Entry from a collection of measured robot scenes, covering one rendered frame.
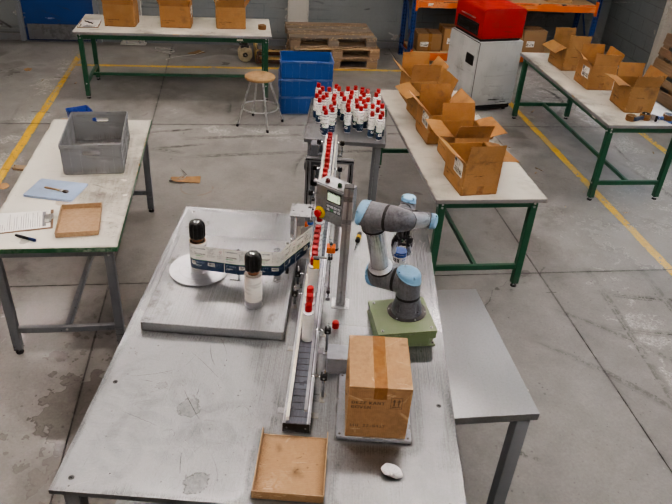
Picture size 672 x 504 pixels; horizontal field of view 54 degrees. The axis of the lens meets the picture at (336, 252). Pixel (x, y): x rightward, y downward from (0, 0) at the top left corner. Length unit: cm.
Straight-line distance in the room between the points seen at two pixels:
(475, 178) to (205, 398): 255
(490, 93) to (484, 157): 400
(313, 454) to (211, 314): 93
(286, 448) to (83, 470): 75
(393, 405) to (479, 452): 139
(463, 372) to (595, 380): 166
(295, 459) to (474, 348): 107
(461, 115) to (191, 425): 337
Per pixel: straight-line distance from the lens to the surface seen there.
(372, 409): 262
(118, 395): 297
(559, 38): 810
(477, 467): 386
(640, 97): 687
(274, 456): 267
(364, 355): 267
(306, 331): 303
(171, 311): 328
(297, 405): 279
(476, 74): 835
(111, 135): 530
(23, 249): 407
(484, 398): 302
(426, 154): 523
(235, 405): 286
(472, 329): 336
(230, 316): 322
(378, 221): 284
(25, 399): 430
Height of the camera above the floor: 288
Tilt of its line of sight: 33 degrees down
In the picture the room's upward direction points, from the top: 4 degrees clockwise
